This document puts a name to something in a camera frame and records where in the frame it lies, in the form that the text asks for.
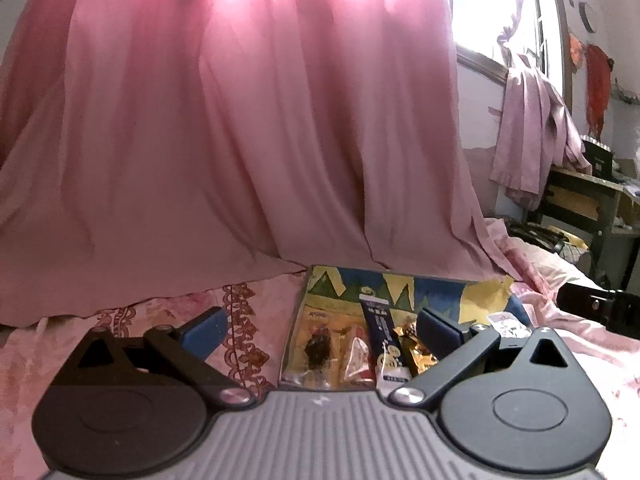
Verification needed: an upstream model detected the navy milk powder stick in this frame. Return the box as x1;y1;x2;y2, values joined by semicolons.
359;294;412;398

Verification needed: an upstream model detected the green seaweed snack packet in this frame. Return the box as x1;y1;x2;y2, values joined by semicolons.
487;312;532;348

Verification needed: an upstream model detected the gold snack packet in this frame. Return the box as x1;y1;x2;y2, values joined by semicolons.
394;322;438;377

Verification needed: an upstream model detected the pink floral bedsheet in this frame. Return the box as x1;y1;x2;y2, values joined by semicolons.
0;216;640;480

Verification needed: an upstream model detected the orange rice cracker packet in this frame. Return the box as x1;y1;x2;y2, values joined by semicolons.
340;325;375;388

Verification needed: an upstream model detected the colourful cardboard tray box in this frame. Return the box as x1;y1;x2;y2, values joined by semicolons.
279;266;530;393

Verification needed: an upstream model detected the dark wooden side table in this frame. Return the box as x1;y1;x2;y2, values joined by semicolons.
527;136;639;290

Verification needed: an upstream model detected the dark dried fruit packet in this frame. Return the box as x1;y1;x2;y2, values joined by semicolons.
304;327;332;370

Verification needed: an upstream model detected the tied pink curtain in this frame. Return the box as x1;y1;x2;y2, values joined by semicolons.
490;0;592;210

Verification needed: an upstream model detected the red hanging decoration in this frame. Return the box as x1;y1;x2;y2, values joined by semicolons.
568;34;614;142

